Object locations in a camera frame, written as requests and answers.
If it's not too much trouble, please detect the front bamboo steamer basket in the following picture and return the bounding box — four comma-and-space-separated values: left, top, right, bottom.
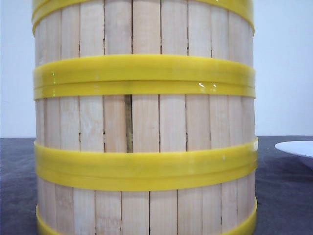
36, 172, 257, 235

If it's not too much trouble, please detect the white plate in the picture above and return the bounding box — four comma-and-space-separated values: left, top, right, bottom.
275, 141, 313, 170

